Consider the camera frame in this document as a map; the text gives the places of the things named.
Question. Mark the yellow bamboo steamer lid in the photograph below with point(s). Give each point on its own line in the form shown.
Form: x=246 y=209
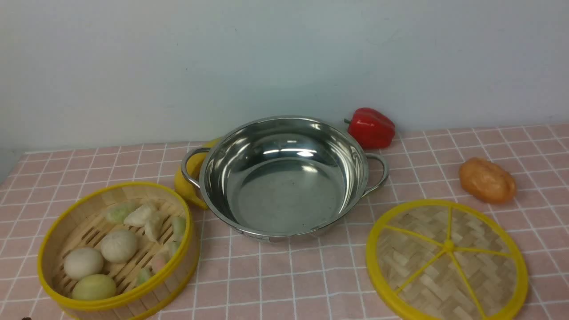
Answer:
x=432 y=259

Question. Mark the yellow bamboo steamer basket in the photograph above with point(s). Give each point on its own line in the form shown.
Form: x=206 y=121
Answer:
x=84 y=225

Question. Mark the stainless steel pot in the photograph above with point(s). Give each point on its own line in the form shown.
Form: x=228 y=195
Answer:
x=281 y=179

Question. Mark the yellow banana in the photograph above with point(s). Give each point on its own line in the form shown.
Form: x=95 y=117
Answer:
x=184 y=188

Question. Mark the red bell pepper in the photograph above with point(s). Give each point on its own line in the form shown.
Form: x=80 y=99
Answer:
x=371 y=129

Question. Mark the green-edged dumpling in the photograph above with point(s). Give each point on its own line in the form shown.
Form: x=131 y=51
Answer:
x=178 y=227

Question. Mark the white folded dumpling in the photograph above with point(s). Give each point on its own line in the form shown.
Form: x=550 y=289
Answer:
x=153 y=226

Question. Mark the pink-tinted dumpling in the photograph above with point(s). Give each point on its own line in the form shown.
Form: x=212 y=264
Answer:
x=159 y=261

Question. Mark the green dumpling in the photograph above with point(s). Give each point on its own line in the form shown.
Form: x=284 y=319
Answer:
x=116 y=214

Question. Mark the beige steamed bun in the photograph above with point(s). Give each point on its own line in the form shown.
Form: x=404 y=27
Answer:
x=119 y=246

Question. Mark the pale green steamed bun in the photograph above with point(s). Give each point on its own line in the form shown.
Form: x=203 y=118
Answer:
x=94 y=287

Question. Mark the white steamed bun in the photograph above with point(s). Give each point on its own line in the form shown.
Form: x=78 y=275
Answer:
x=82 y=262

